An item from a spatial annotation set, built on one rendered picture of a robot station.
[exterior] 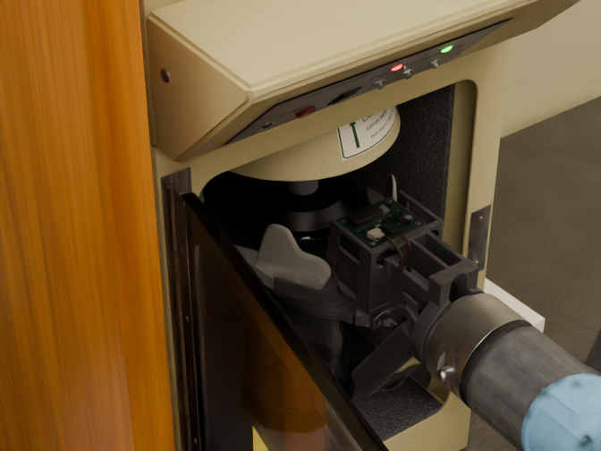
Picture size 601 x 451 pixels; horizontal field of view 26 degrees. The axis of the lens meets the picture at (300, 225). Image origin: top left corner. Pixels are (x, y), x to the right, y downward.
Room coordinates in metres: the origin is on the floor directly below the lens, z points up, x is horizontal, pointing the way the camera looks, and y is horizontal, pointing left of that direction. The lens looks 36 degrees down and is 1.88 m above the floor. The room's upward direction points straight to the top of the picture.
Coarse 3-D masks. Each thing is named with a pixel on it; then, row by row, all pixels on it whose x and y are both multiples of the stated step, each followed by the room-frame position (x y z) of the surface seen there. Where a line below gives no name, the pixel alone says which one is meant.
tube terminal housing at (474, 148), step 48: (144, 0) 0.72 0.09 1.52; (144, 48) 0.72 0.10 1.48; (384, 96) 0.83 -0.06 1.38; (480, 96) 0.89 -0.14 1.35; (240, 144) 0.76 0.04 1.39; (288, 144) 0.78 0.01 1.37; (480, 144) 0.89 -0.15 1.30; (480, 192) 0.89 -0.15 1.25; (480, 288) 0.90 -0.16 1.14; (432, 384) 0.91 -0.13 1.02; (432, 432) 0.88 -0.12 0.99
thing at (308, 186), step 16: (336, 176) 0.91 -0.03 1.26; (256, 192) 0.89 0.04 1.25; (272, 192) 0.89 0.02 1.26; (288, 192) 0.89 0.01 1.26; (304, 192) 0.88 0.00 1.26; (320, 192) 0.89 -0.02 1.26; (336, 192) 0.89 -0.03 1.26; (352, 192) 0.90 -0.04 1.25; (256, 208) 0.88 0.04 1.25; (272, 208) 0.87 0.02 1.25; (288, 208) 0.86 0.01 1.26; (304, 208) 0.86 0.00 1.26; (320, 208) 0.87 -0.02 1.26; (336, 208) 0.87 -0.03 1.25; (352, 208) 0.88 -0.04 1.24; (288, 224) 0.86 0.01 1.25; (304, 224) 0.86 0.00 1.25; (320, 224) 0.86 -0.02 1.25
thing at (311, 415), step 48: (192, 240) 0.68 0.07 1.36; (192, 288) 0.69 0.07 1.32; (240, 288) 0.61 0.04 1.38; (240, 336) 0.61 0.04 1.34; (288, 336) 0.55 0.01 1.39; (240, 384) 0.61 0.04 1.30; (288, 384) 0.55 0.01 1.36; (240, 432) 0.62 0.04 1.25; (288, 432) 0.55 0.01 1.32; (336, 432) 0.49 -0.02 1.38
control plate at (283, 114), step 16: (480, 32) 0.76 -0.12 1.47; (432, 48) 0.73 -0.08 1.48; (464, 48) 0.80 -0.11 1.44; (384, 64) 0.71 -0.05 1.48; (416, 64) 0.76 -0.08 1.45; (352, 80) 0.70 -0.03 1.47; (368, 80) 0.73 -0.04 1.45; (304, 96) 0.68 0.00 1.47; (320, 96) 0.70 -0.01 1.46; (336, 96) 0.73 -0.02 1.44; (352, 96) 0.76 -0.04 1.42; (272, 112) 0.68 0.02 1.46; (288, 112) 0.70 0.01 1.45; (256, 128) 0.70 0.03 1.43; (224, 144) 0.71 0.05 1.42
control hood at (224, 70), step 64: (192, 0) 0.73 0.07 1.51; (256, 0) 0.73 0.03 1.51; (320, 0) 0.73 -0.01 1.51; (384, 0) 0.73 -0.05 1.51; (448, 0) 0.73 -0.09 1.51; (512, 0) 0.74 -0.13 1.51; (576, 0) 0.84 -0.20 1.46; (192, 64) 0.67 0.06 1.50; (256, 64) 0.65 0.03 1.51; (320, 64) 0.66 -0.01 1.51; (192, 128) 0.68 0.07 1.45
